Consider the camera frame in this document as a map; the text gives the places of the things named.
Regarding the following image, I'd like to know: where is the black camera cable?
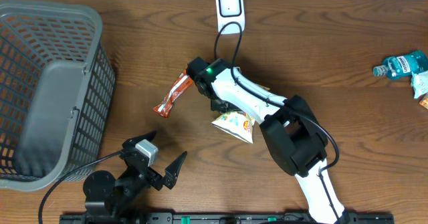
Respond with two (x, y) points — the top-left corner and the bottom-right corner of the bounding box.
(37, 149), (123, 224)
(213, 21), (340, 224)

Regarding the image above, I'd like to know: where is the black left camera cable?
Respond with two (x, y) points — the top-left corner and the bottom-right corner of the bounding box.
(37, 149), (123, 224)

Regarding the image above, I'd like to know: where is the black right camera cable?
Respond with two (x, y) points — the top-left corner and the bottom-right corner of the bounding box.
(213, 21), (340, 224)

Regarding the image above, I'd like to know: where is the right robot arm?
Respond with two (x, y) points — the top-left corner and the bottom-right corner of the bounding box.
(187, 58), (344, 223)

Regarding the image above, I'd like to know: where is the yellow snack bag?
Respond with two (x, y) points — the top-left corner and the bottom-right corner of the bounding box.
(212, 68), (272, 144)

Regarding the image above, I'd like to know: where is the grey plastic mesh basket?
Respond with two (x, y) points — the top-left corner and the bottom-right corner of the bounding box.
(1, 0), (115, 192)

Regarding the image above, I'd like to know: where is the orange tissue pack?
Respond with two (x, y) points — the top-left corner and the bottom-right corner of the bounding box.
(419, 94), (428, 109)

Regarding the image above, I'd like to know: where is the red brown snack bar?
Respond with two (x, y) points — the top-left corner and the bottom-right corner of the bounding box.
(153, 70), (193, 118)

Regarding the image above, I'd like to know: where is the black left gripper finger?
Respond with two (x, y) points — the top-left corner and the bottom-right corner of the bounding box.
(163, 151), (187, 184)
(122, 130), (156, 147)

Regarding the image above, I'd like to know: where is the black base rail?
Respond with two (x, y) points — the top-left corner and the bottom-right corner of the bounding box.
(59, 211), (395, 224)

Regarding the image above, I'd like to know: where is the light green wipes packet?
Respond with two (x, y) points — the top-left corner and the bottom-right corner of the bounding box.
(411, 72), (428, 99)

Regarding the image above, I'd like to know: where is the teal mouthwash bottle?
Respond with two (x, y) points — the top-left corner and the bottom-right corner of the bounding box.
(372, 50), (427, 80)

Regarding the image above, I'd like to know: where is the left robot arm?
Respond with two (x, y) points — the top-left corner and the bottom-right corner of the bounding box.
(83, 131), (187, 223)

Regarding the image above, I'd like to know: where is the white barcode scanner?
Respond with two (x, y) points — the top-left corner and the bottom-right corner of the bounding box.
(215, 0), (245, 35)

